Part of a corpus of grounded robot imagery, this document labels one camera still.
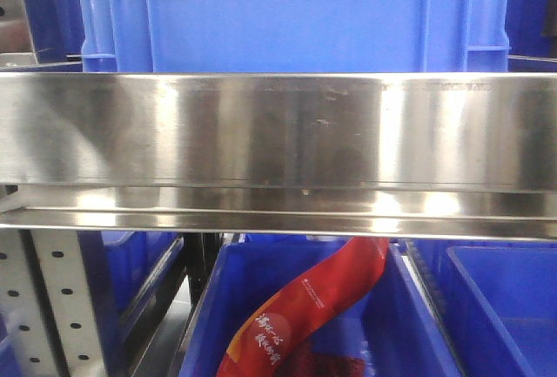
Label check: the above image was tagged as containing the upper blue plastic bin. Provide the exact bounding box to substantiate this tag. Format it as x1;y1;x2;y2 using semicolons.
80;0;509;72

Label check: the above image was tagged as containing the lower middle blue bin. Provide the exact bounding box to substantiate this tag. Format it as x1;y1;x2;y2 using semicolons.
179;240;461;376

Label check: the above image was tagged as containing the stainless steel shelf rail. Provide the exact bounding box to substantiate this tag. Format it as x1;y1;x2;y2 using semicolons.
1;72;556;240

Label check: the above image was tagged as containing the perforated metal shelf post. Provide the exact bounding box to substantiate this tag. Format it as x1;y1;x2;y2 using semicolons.
1;228;125;376

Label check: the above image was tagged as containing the lower right blue bin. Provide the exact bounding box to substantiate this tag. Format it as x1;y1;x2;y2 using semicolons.
409;239;556;376

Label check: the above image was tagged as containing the lower left blue bin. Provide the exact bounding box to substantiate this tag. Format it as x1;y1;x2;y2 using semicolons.
79;230;184;313

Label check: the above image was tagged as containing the red printed snack bag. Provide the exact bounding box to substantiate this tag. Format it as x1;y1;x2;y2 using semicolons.
217;237;389;376

